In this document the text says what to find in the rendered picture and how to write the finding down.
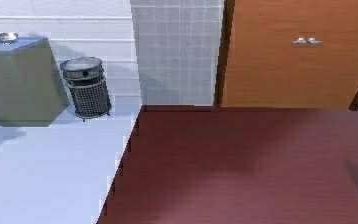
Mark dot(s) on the grey mesh waste bin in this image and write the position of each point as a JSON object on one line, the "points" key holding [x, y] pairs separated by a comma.
{"points": [[88, 90]]}

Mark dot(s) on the brown wooden door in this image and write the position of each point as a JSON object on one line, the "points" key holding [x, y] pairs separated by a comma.
{"points": [[287, 73]]}

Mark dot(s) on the grey-green cabinet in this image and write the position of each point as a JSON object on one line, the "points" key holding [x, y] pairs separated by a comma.
{"points": [[20, 83]]}

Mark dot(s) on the silver tap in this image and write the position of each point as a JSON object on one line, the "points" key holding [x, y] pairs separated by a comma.
{"points": [[2, 36]]}

